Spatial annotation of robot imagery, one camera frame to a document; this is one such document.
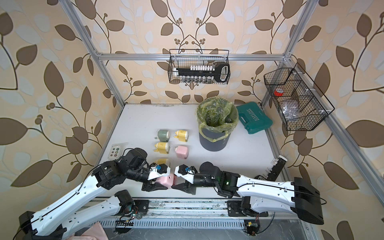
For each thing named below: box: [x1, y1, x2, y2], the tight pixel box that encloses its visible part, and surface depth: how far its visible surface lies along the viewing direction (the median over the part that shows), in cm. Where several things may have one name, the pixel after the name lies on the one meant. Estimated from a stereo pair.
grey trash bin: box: [199, 128, 231, 152], surface depth 80 cm
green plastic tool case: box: [236, 101, 273, 135], surface depth 107 cm
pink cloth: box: [66, 221, 109, 240], surface depth 69 cm
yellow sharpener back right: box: [174, 130, 189, 143], surface depth 98 cm
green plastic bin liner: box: [196, 96, 239, 142], surface depth 84 cm
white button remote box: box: [107, 144, 123, 161], surface depth 93 cm
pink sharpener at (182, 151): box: [175, 145, 189, 159], surface depth 90 cm
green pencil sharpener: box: [154, 129, 171, 142], surface depth 97 cm
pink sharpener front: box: [155, 173, 177, 189], surface depth 63 cm
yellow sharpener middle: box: [153, 142, 171, 154], surface depth 91 cm
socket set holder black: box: [173, 62, 230, 83], surface depth 86 cm
